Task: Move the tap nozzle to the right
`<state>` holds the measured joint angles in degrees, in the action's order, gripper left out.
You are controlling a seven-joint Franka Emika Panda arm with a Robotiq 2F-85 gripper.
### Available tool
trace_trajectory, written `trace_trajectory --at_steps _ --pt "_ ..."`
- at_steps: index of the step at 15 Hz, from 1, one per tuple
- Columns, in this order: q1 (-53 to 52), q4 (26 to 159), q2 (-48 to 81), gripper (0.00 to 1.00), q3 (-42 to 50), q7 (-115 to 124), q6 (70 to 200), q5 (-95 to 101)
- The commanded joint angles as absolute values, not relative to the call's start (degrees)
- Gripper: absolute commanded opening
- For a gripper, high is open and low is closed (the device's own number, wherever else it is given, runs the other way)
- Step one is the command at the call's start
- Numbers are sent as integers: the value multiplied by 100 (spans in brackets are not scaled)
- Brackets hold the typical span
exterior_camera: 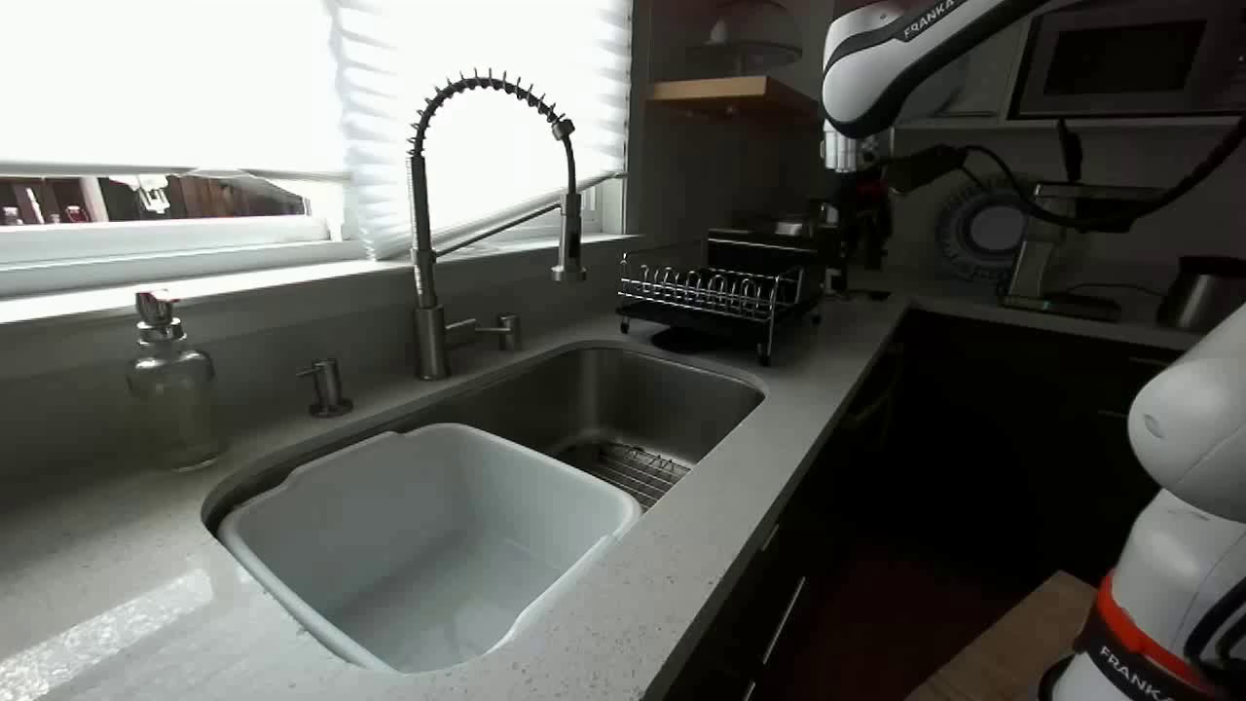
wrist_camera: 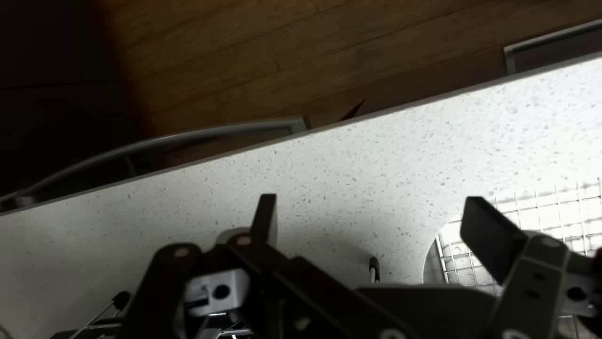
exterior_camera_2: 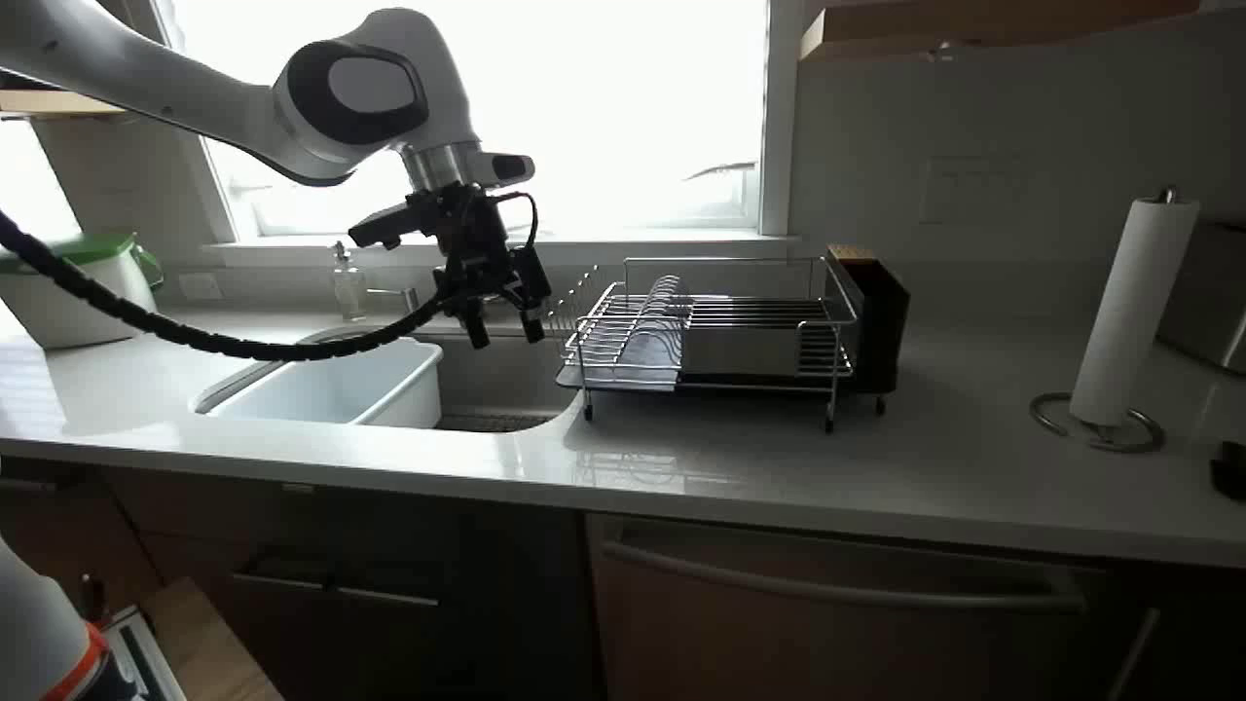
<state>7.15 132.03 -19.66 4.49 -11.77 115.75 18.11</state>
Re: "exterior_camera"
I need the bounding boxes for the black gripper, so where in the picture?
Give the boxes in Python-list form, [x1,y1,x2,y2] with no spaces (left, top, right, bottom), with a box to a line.
[813,163,903,296]

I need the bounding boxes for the chrome spring pull-down faucet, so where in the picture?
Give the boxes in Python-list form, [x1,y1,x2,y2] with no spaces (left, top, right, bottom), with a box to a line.
[406,71,590,387]

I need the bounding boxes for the round white ribbed plate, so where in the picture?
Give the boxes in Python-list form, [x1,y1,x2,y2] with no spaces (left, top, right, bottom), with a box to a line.
[934,178,1031,278]

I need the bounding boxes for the grey countertop appliance stand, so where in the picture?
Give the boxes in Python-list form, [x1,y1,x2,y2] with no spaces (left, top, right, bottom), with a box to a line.
[1002,178,1160,324]

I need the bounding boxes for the dark bowl on shelf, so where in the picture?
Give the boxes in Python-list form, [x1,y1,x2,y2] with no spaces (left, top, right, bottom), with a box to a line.
[681,10,806,78]

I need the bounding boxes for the dark lower kitchen cabinets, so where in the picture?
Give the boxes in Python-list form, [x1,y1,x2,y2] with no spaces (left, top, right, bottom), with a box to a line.
[642,309,1198,701]

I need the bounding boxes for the stainless steel undermount sink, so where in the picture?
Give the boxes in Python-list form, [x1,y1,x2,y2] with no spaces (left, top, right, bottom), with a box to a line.
[199,329,767,676]

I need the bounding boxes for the built-in microwave oven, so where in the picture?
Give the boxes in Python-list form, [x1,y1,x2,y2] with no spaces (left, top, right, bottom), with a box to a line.
[1008,6,1238,123]

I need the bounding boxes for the metal sink bottom grid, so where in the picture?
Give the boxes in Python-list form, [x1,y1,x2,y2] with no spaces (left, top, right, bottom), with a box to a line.
[555,431,698,510]

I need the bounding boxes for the dark metal pot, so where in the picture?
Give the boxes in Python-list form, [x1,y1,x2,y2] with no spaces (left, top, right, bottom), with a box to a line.
[1156,254,1246,335]

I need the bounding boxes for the white window blind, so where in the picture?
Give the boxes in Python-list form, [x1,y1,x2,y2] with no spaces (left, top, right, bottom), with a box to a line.
[328,0,638,261]

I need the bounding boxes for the white plastic wash basin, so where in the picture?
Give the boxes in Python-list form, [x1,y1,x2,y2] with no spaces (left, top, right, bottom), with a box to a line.
[212,420,645,676]

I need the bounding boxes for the small chrome sink button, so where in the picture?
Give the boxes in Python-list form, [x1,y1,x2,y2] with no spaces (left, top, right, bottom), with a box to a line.
[302,355,353,420]

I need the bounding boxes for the glass soap dispenser bottle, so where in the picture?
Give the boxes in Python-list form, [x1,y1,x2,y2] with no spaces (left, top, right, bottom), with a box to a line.
[124,287,227,471]

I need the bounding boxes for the black wire dish rack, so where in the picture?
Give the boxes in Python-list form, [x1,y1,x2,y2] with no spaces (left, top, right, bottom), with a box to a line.
[610,224,829,365]

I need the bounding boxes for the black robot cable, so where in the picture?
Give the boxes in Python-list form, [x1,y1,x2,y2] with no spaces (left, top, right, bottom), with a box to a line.
[891,113,1246,239]

